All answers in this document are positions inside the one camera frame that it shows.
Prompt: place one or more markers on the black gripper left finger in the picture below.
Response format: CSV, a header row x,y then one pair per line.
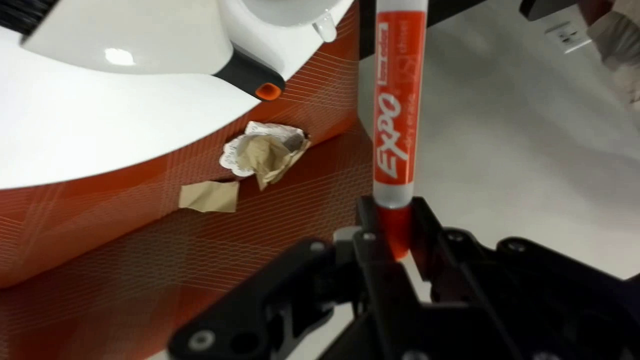
x,y
295,294

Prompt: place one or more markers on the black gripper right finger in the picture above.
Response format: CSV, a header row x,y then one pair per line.
x,y
518,299

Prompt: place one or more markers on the red Expo marker pen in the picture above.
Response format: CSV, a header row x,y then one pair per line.
x,y
398,53

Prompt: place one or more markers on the crumpled paper wrapper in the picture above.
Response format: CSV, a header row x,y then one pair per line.
x,y
265,150

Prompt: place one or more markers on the small brown paper scrap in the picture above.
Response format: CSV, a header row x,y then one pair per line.
x,y
209,197

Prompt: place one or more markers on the red-orange sofa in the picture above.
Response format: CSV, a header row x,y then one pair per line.
x,y
106,268

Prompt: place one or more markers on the round white table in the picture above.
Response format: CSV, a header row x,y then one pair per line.
x,y
63,122

